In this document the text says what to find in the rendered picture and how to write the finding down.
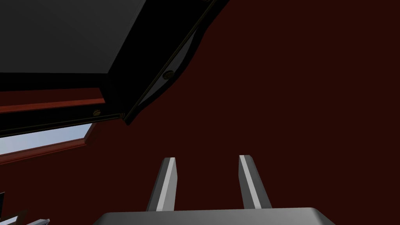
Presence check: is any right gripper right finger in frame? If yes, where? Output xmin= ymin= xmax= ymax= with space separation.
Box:
xmin=238 ymin=154 xmax=273 ymax=210

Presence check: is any black cabinet with grey top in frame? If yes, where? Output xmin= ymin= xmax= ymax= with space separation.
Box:
xmin=0 ymin=0 xmax=230 ymax=138

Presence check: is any window with red frame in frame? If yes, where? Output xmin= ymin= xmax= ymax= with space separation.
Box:
xmin=0 ymin=122 xmax=98 ymax=165

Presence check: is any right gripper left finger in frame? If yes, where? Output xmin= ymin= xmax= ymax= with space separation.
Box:
xmin=146 ymin=157 xmax=178 ymax=212

